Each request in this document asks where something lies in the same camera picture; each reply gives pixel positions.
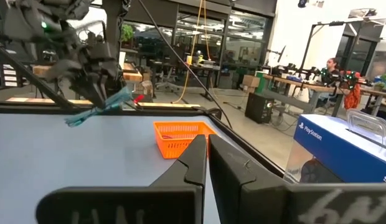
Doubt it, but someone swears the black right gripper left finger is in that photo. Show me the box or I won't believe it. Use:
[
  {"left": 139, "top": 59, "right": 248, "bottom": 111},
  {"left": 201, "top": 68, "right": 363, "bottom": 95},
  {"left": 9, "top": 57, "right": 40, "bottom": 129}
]
[{"left": 35, "top": 134, "right": 208, "bottom": 224}]

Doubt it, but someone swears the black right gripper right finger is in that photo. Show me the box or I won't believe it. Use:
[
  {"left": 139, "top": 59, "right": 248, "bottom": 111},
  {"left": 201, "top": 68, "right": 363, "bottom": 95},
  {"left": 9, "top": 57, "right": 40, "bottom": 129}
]
[{"left": 209, "top": 134, "right": 386, "bottom": 224}]

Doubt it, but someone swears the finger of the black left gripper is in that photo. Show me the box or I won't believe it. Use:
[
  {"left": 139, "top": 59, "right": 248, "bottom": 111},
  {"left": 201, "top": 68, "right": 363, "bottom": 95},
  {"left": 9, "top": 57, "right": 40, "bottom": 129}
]
[
  {"left": 95, "top": 74, "right": 109, "bottom": 108},
  {"left": 73, "top": 76, "right": 99, "bottom": 108}
]

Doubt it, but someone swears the teal black braided USB cable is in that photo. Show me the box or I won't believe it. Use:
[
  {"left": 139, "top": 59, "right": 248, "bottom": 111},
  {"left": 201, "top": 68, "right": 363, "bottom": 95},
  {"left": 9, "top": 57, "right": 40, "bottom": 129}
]
[{"left": 64, "top": 86, "right": 133, "bottom": 128}]

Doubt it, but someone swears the wooden top desk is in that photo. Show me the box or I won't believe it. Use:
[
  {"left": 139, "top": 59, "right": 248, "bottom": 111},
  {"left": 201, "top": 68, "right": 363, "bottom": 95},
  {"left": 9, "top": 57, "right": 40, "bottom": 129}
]
[{"left": 32, "top": 63, "right": 143, "bottom": 83}]

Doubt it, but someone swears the green potted plant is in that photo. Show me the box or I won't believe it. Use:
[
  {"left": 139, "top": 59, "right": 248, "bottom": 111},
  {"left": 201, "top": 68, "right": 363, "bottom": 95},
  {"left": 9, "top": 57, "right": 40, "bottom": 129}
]
[{"left": 121, "top": 24, "right": 134, "bottom": 43}]

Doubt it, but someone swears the black labelled control box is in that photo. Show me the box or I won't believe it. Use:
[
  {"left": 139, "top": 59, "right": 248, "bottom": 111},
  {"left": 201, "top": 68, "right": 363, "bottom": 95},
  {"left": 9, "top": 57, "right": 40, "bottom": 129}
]
[{"left": 0, "top": 62, "right": 26, "bottom": 91}]

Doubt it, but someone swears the blue PlayStation controller box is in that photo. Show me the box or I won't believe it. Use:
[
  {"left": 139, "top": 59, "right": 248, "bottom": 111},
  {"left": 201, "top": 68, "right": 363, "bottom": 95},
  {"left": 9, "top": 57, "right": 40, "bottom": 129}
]
[{"left": 285, "top": 108, "right": 386, "bottom": 184}]

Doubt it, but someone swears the orange plastic slotted basket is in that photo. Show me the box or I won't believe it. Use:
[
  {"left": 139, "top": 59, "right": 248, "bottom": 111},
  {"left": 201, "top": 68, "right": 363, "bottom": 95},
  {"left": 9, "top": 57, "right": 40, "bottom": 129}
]
[{"left": 153, "top": 120, "right": 218, "bottom": 159}]

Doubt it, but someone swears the black computer tower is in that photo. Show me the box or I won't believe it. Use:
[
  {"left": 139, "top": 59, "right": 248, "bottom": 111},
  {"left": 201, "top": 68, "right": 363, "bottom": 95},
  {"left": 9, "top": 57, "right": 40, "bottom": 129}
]
[{"left": 245, "top": 92, "right": 275, "bottom": 124}]

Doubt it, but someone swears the long wooden workbench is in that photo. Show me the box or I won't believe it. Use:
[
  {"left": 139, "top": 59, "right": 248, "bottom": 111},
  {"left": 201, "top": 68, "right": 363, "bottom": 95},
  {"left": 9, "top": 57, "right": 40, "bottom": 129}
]
[{"left": 263, "top": 73, "right": 386, "bottom": 118}]

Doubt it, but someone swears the brown cardboard box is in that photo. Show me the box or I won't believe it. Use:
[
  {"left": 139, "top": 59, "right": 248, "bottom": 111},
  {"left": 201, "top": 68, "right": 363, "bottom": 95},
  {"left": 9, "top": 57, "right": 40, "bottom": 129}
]
[{"left": 242, "top": 74, "right": 261, "bottom": 88}]

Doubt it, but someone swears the orange red hanging bundle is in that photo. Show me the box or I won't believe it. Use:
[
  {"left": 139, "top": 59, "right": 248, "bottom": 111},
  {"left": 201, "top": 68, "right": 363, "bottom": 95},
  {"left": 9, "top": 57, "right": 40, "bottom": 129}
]
[{"left": 344, "top": 83, "right": 362, "bottom": 110}]

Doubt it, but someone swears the person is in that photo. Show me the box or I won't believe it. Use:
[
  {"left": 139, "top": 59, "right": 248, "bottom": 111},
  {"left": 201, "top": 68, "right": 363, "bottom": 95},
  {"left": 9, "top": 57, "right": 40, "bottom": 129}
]
[{"left": 325, "top": 57, "right": 341, "bottom": 78}]

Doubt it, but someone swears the black aluminium frame post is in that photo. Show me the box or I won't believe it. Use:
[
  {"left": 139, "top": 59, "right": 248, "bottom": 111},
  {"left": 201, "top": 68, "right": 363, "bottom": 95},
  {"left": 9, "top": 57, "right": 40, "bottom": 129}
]
[{"left": 102, "top": 0, "right": 131, "bottom": 63}]

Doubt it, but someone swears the black diagonal frame brace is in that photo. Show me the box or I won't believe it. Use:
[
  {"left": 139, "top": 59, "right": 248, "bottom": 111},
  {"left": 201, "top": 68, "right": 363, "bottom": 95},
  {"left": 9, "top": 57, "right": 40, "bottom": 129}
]
[{"left": 0, "top": 39, "right": 77, "bottom": 110}]

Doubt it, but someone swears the black table edge rail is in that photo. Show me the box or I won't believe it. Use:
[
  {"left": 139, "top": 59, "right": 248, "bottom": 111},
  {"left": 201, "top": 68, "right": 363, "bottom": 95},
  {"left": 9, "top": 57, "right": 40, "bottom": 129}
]
[
  {"left": 0, "top": 105, "right": 219, "bottom": 118},
  {"left": 208, "top": 113, "right": 286, "bottom": 178}
]

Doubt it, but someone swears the black hanging cable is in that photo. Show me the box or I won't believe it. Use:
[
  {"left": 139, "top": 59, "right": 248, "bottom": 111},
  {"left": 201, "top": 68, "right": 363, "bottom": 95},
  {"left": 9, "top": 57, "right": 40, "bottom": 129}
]
[{"left": 136, "top": 0, "right": 233, "bottom": 129}]

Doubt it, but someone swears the yellow hanging cord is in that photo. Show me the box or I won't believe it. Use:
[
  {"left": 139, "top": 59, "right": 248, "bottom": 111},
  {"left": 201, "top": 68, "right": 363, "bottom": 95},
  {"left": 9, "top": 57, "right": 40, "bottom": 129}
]
[{"left": 172, "top": 0, "right": 212, "bottom": 104}]

